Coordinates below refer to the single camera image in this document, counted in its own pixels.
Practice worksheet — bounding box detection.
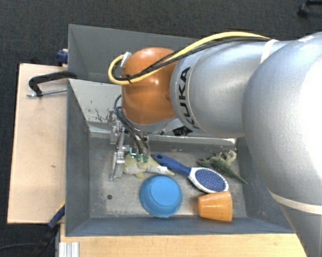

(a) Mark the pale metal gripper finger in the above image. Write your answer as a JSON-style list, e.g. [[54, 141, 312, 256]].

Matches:
[[109, 123, 127, 152], [109, 149, 127, 182]]

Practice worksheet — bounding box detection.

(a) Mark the pale green plush toy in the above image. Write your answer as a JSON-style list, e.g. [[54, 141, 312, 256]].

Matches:
[[122, 152, 176, 182]]

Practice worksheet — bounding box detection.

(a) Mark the grey metal bin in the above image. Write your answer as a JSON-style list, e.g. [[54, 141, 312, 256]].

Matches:
[[55, 23, 306, 250]]

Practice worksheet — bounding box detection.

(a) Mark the blue bowl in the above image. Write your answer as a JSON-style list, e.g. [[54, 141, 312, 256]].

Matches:
[[138, 174, 185, 220]]

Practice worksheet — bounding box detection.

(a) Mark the pale wood flat board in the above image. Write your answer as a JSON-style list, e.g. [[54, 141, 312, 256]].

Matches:
[[7, 63, 74, 227]]

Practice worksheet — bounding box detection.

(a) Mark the blue and white brush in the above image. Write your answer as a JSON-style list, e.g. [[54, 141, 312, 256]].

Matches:
[[149, 153, 231, 195]]

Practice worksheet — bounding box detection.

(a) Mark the green toy dinosaur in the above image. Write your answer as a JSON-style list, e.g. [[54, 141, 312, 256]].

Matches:
[[195, 148, 250, 185]]

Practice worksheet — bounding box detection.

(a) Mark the orange cup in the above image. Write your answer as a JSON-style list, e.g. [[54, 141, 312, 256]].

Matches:
[[196, 189, 235, 222]]

